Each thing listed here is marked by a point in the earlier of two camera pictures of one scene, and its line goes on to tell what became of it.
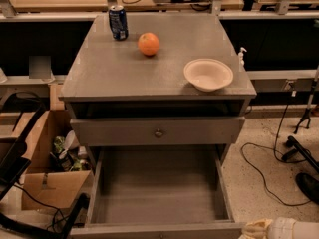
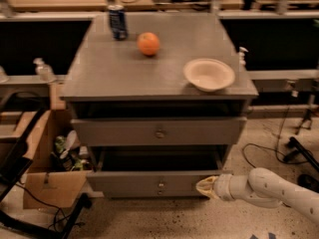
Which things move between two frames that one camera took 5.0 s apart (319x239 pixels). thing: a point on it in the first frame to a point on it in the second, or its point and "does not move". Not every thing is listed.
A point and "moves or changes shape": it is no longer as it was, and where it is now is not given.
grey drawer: (159, 192) moves or changes shape
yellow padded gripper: (281, 229) to (220, 186)
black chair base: (307, 183) does not move
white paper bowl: (207, 74) does not move
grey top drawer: (110, 131) does not move
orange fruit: (149, 44) does not move
